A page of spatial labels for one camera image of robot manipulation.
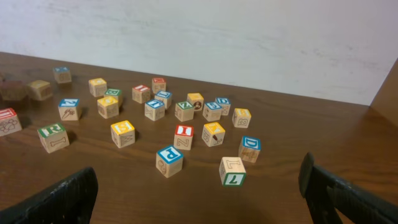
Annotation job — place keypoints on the yellow S block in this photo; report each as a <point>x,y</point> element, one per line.
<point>123,133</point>

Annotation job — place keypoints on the blue d block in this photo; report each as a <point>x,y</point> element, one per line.
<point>249,149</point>
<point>225,104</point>

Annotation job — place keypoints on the blue T block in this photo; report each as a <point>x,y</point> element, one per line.
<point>154,109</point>

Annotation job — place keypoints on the yellow block far right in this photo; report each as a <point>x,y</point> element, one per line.
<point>241,118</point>

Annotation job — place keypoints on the green B block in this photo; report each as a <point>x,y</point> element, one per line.
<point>115,93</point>

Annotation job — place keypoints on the yellow K block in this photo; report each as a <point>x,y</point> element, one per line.
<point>213,134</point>

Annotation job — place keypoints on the red M block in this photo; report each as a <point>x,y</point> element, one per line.
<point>158,84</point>

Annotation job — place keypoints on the blue X block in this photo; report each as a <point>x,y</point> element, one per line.
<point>62,74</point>

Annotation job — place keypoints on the yellow block upper left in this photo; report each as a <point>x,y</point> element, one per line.
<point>39,90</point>

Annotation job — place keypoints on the green R block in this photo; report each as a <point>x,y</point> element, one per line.
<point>53,137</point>

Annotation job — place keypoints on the yellow O block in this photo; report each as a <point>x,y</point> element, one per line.
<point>108,107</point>

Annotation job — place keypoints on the blue D block upper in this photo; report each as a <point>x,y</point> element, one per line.
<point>225,104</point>

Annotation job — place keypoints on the blue 2 block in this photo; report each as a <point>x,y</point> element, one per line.
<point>69,109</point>

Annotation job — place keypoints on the blue P block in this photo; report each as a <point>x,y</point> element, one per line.
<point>169,161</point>

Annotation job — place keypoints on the red block beside yellow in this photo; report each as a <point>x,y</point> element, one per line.
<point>13,90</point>

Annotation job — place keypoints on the yellow block upper right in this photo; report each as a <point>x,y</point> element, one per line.
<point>197,100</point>

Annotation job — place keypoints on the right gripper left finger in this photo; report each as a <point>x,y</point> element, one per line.
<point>70,200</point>

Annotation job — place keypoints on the red U block centre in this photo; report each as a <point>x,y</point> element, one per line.
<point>9,122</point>

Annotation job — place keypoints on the blue S block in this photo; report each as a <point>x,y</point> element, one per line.
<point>212,111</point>

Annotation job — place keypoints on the red i block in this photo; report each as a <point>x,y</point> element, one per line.
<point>183,137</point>
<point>141,94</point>

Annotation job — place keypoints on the plain L 7 block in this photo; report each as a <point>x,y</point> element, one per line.
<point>232,171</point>

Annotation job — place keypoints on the blue D block right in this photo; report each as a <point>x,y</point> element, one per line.
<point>249,149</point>

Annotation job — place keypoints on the green Z block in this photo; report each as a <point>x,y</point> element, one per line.
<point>184,111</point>

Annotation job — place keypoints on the yellow block upper centre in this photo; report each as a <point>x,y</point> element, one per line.
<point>97,87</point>

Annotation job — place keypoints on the blue L block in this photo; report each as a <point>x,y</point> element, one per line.
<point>165,97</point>

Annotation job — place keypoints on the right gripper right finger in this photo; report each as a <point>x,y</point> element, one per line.
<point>327,194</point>

